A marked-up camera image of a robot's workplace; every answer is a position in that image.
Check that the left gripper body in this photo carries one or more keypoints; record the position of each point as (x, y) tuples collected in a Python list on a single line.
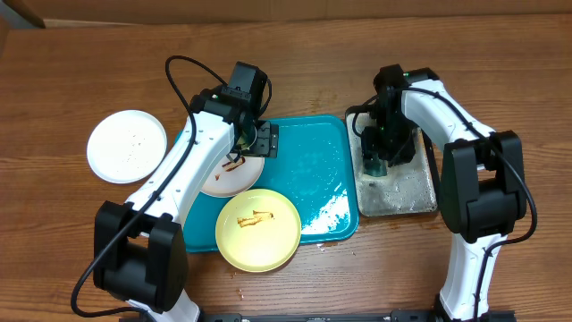
[(261, 142)]

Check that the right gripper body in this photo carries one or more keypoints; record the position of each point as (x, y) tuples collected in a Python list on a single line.
[(395, 140)]

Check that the yellow green sponge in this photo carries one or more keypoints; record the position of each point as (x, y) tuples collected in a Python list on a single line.
[(375, 167)]

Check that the white plate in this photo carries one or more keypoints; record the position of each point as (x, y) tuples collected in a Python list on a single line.
[(229, 179), (126, 146)]

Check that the yellow-green plate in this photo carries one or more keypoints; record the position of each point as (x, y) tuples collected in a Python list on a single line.
[(258, 230)]

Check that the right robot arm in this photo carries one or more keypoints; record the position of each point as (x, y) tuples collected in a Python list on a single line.
[(482, 192)]

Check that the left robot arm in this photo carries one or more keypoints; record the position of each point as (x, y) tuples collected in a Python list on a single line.
[(139, 250)]

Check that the black soapy water tray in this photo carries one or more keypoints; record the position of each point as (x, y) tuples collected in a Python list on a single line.
[(410, 188)]

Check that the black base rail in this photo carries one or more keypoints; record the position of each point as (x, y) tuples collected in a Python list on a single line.
[(313, 316)]

